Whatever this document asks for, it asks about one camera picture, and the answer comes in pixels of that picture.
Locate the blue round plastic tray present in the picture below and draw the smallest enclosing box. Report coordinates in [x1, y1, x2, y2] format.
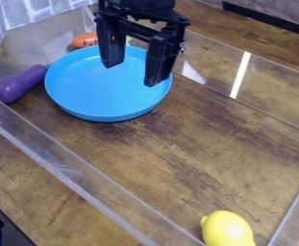
[46, 46, 173, 122]

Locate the yellow toy lemon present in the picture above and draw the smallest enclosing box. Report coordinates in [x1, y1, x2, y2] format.
[201, 210, 257, 246]

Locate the black baseboard strip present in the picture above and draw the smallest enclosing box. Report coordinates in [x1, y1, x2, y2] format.
[222, 1, 299, 35]

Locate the purple toy eggplant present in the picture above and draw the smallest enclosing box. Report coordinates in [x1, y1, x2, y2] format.
[0, 64, 48, 104]

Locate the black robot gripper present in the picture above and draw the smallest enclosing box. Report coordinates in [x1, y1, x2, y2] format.
[95, 0, 190, 86]

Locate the clear acrylic barrier panel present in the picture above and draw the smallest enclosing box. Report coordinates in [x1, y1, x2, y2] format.
[0, 80, 299, 246]

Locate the orange toy carrot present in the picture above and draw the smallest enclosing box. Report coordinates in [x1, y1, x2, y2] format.
[72, 32, 98, 49]

